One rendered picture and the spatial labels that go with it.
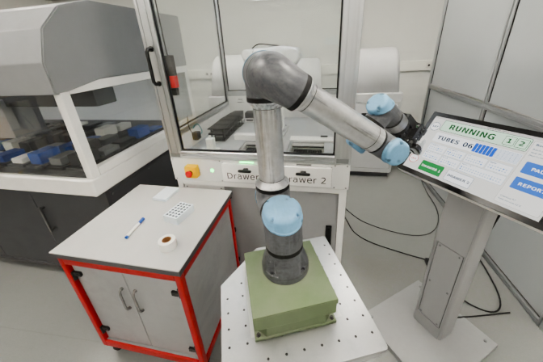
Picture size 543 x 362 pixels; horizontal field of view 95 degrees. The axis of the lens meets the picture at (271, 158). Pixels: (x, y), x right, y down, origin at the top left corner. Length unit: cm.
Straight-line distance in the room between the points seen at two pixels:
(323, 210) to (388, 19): 359
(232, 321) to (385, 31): 428
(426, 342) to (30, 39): 241
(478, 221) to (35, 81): 201
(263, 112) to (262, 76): 15
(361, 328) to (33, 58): 165
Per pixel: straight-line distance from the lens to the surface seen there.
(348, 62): 119
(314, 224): 154
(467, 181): 121
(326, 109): 63
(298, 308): 79
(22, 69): 164
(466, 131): 130
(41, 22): 160
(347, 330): 90
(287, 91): 58
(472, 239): 139
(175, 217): 129
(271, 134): 74
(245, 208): 157
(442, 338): 187
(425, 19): 473
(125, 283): 138
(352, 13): 119
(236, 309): 93
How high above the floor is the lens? 151
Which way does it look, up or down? 24 degrees down
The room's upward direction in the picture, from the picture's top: 3 degrees counter-clockwise
